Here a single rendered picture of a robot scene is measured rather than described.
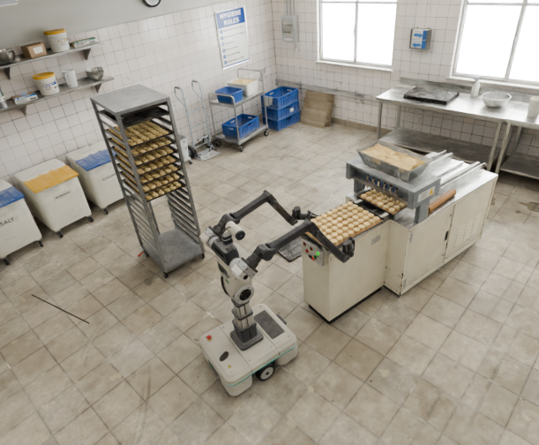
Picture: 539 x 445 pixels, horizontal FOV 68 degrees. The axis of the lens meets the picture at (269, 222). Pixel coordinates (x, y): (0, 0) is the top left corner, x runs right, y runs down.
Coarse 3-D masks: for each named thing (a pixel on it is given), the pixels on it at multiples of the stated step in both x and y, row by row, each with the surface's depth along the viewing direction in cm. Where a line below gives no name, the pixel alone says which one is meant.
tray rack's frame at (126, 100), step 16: (96, 96) 360; (112, 96) 356; (128, 96) 351; (144, 96) 347; (160, 96) 343; (96, 112) 367; (112, 112) 323; (128, 112) 324; (112, 160) 394; (128, 208) 426; (176, 240) 454; (176, 256) 431; (192, 256) 428
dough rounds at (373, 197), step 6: (366, 192) 356; (372, 192) 357; (366, 198) 350; (372, 198) 351; (378, 198) 348; (384, 198) 349; (378, 204) 340; (384, 204) 343; (390, 204) 338; (396, 204) 340; (402, 204) 337; (390, 210) 331; (396, 210) 333
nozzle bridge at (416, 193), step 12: (348, 168) 352; (360, 168) 341; (372, 168) 339; (360, 180) 352; (384, 180) 323; (396, 180) 319; (420, 180) 316; (432, 180) 314; (384, 192) 334; (408, 192) 307; (420, 192) 307; (432, 192) 319; (408, 204) 311; (420, 204) 315; (420, 216) 323
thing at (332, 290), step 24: (312, 240) 320; (360, 240) 322; (384, 240) 343; (312, 264) 331; (336, 264) 316; (360, 264) 337; (384, 264) 361; (312, 288) 348; (336, 288) 331; (360, 288) 354; (336, 312) 348
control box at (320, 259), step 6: (306, 240) 321; (306, 246) 322; (312, 246) 314; (312, 252) 317; (318, 252) 309; (312, 258) 320; (318, 258) 313; (324, 258) 312; (318, 264) 317; (324, 264) 315
